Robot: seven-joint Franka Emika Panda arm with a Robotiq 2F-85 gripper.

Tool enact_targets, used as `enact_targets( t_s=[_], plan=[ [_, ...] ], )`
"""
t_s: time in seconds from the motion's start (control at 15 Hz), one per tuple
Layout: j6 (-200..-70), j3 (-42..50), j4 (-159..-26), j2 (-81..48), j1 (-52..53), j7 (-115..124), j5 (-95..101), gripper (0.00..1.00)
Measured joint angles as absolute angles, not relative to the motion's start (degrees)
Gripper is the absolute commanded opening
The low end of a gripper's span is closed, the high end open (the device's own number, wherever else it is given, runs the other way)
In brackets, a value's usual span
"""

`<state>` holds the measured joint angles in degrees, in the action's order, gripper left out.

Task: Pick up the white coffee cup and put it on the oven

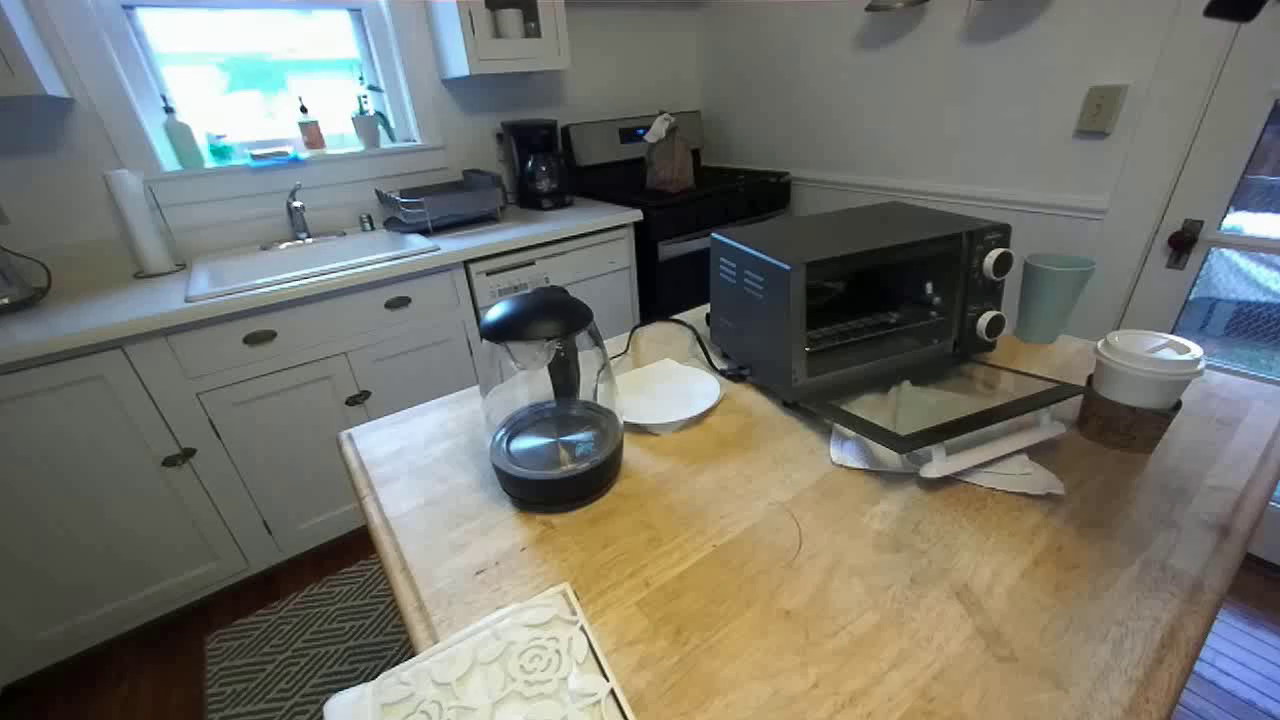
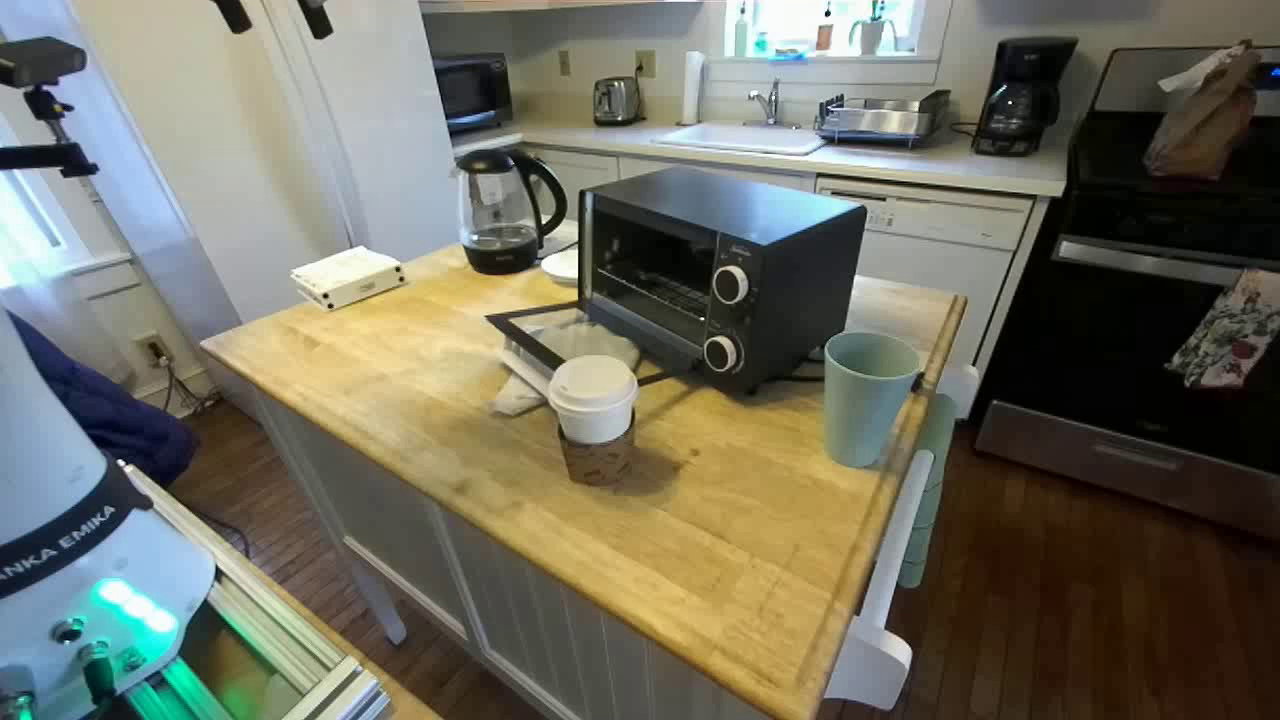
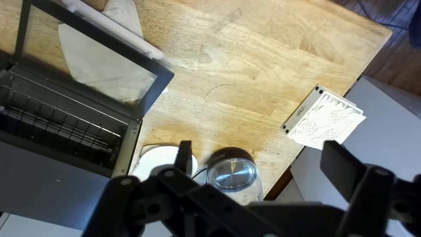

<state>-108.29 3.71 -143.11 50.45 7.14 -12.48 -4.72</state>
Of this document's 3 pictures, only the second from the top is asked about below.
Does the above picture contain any white coffee cup with lid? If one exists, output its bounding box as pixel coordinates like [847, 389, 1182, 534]
[545, 353, 643, 451]

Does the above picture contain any black toaster oven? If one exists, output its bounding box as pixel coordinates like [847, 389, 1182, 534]
[485, 165, 872, 403]

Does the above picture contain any brown cork cup sleeve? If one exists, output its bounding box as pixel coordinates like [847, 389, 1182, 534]
[557, 424, 639, 486]

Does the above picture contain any teal plastic cup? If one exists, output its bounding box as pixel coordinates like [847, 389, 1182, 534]
[820, 329, 928, 472]

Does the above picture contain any black coffee maker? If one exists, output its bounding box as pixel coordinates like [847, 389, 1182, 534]
[973, 31, 1079, 160]

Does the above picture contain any black microwave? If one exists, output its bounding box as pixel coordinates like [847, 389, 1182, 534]
[432, 50, 515, 139]

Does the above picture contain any small white box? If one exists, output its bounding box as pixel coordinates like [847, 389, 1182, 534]
[289, 245, 407, 310]

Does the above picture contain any glass electric kettle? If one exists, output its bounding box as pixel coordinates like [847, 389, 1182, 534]
[450, 143, 572, 280]

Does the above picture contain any silver toaster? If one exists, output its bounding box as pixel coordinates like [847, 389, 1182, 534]
[586, 72, 646, 131]

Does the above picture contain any white plate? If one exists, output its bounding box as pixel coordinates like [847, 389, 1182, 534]
[537, 241, 586, 286]

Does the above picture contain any white paper towel roll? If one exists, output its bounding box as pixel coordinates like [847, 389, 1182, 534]
[677, 49, 709, 126]

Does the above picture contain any dark blue cloth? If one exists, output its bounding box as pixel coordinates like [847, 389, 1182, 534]
[3, 310, 198, 486]

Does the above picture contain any white sink basin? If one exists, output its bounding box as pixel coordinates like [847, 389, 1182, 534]
[654, 118, 829, 160]

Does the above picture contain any chrome faucet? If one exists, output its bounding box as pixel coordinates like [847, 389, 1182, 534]
[744, 75, 793, 131]

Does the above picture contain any kitchen window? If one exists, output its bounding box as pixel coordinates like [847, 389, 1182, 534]
[719, 0, 951, 68]

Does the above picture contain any wooden top kitchen island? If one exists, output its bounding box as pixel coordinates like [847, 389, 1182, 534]
[195, 241, 973, 720]

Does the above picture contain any white pot on sill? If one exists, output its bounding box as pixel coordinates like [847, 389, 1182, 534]
[851, 0, 893, 61]

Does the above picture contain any metal dish rack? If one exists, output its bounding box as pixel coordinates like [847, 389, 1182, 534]
[813, 84, 957, 153]

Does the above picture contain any teal hanging towel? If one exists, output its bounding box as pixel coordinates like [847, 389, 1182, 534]
[897, 389, 963, 592]

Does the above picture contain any white towel bar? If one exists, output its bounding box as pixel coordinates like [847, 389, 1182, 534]
[820, 442, 936, 712]

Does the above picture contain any black kitchen stove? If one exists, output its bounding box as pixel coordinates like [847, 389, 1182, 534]
[968, 43, 1280, 542]

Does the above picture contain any brown paper bag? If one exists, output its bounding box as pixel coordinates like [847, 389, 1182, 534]
[1141, 36, 1264, 182]

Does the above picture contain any floral dish towel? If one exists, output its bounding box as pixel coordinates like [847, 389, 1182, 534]
[1163, 269, 1280, 390]

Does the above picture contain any black camera on tripod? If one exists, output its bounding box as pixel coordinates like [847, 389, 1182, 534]
[0, 36, 102, 178]

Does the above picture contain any low wall outlet with cable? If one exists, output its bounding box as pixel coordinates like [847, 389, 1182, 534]
[137, 333, 218, 421]

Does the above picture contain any aluminium frame rail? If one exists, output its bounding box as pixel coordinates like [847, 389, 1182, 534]
[115, 456, 397, 720]

